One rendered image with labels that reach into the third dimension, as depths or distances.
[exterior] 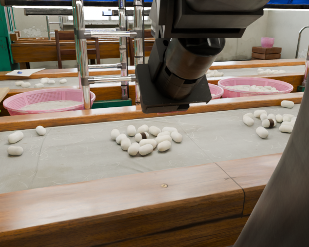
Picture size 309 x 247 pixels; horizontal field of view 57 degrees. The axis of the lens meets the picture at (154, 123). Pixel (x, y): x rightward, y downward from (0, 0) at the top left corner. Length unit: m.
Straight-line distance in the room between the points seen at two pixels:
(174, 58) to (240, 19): 0.10
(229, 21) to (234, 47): 6.74
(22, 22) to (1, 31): 2.37
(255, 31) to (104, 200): 7.04
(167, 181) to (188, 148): 0.18
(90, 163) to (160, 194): 0.19
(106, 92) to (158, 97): 0.70
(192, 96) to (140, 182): 0.15
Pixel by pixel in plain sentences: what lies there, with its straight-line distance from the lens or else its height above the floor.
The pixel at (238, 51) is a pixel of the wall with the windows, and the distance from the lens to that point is 7.09.
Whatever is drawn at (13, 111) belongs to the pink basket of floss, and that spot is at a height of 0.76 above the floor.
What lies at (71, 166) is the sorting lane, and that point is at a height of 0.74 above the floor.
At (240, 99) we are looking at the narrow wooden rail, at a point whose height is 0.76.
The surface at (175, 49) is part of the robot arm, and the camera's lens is 0.32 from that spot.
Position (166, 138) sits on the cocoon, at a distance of 0.61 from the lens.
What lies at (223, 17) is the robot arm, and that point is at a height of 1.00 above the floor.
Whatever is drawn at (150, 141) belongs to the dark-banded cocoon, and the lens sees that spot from 0.59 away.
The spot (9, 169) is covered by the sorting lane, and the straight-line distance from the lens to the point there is 0.59.
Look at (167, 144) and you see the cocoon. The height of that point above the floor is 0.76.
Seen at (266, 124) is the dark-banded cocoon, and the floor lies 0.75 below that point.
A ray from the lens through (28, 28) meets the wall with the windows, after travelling 5.62.
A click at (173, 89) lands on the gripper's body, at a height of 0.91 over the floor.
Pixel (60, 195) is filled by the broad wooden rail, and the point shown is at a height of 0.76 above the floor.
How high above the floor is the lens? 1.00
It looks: 20 degrees down
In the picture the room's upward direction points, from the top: straight up
